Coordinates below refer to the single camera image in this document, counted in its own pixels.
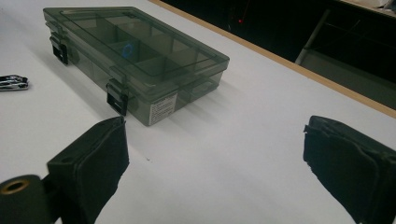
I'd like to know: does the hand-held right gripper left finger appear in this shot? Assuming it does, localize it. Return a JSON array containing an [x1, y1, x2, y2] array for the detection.
[[46, 116, 131, 224]]

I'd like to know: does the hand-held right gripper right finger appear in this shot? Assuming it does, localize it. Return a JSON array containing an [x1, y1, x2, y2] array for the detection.
[[303, 115, 396, 224]]

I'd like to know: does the grey translucent compartment box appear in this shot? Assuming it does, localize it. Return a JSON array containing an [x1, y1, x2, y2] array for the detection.
[[42, 6, 231, 127]]

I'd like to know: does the small blue ring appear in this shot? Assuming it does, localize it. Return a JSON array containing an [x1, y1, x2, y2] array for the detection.
[[121, 42, 135, 60]]

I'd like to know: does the white metal stand frame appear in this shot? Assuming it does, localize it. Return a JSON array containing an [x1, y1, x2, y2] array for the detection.
[[294, 8, 332, 65]]

